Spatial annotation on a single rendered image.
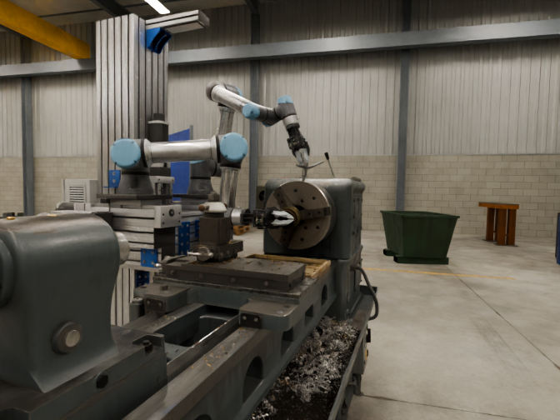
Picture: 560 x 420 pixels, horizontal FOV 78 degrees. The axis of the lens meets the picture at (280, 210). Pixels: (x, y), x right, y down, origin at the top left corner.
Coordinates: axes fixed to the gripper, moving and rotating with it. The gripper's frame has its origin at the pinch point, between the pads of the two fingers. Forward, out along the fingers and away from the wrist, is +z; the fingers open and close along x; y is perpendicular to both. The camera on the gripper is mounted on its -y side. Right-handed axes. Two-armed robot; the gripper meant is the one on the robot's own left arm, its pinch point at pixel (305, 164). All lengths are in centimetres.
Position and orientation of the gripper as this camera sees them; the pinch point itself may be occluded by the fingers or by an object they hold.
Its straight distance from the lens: 176.0
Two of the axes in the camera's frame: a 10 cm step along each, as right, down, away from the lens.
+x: 8.9, -2.9, -3.5
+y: -3.5, 0.4, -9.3
